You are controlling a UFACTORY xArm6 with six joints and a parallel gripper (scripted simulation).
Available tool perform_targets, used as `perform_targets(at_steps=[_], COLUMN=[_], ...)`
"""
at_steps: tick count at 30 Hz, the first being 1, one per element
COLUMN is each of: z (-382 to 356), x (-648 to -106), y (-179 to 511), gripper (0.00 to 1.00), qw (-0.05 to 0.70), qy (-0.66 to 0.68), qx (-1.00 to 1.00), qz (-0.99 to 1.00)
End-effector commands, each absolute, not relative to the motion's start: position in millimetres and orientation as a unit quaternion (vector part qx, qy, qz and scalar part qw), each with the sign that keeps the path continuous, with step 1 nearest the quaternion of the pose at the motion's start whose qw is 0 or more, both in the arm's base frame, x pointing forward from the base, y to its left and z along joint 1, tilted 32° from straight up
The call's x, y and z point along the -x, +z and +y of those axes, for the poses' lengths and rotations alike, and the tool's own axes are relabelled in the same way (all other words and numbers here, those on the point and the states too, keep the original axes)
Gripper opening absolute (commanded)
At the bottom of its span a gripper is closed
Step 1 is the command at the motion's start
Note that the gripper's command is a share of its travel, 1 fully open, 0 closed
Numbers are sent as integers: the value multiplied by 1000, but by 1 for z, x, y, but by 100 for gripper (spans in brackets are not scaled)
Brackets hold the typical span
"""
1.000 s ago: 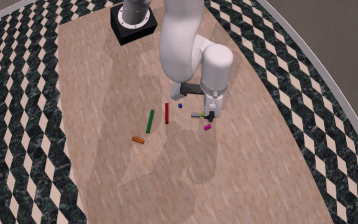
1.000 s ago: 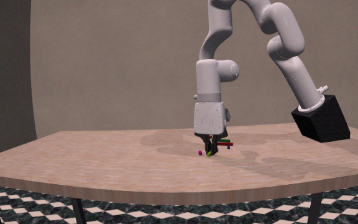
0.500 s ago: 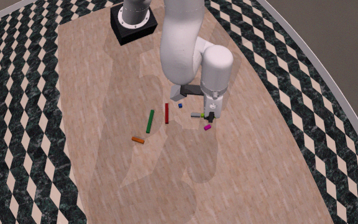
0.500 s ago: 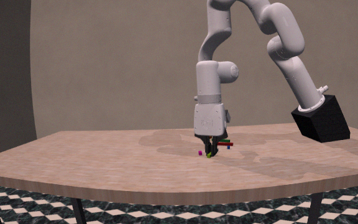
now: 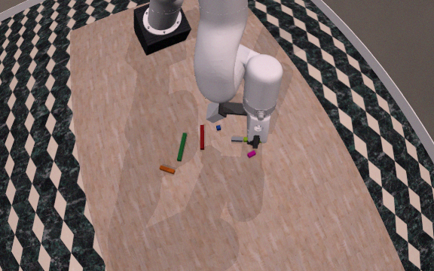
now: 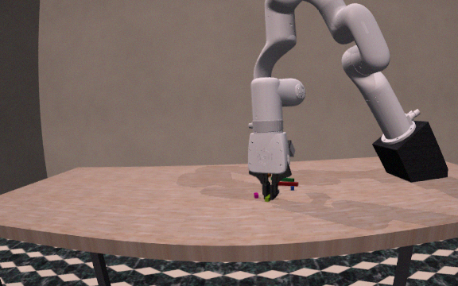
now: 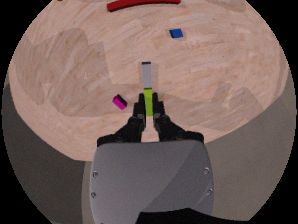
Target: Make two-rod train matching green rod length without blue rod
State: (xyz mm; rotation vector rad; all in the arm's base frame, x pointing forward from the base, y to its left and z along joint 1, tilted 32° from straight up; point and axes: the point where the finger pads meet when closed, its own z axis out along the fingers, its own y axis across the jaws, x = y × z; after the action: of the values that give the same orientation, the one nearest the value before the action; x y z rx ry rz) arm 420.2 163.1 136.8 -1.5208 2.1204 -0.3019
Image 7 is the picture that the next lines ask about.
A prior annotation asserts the lime green rod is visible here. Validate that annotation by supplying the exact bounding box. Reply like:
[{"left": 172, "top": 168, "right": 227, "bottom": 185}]
[{"left": 144, "top": 88, "right": 153, "bottom": 117}]

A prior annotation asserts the small blue cube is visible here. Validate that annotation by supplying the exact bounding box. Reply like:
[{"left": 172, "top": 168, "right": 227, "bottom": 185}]
[{"left": 169, "top": 28, "right": 183, "bottom": 38}]

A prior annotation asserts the grey rectangular bar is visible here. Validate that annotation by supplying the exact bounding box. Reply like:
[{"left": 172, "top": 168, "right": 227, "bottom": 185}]
[{"left": 141, "top": 62, "right": 152, "bottom": 88}]

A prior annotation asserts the magenta rod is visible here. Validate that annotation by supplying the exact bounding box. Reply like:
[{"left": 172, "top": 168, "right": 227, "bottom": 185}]
[{"left": 112, "top": 94, "right": 127, "bottom": 110}]

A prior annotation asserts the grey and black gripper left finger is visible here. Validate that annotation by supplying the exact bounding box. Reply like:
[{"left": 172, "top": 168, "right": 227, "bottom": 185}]
[{"left": 97, "top": 93, "right": 146, "bottom": 147}]

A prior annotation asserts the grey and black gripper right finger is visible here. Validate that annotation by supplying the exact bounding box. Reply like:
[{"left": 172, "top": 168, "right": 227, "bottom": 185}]
[{"left": 152, "top": 92, "right": 204, "bottom": 144}]

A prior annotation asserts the red rod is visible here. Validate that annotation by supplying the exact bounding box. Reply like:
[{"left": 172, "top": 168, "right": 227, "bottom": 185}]
[{"left": 107, "top": 0, "right": 181, "bottom": 12}]

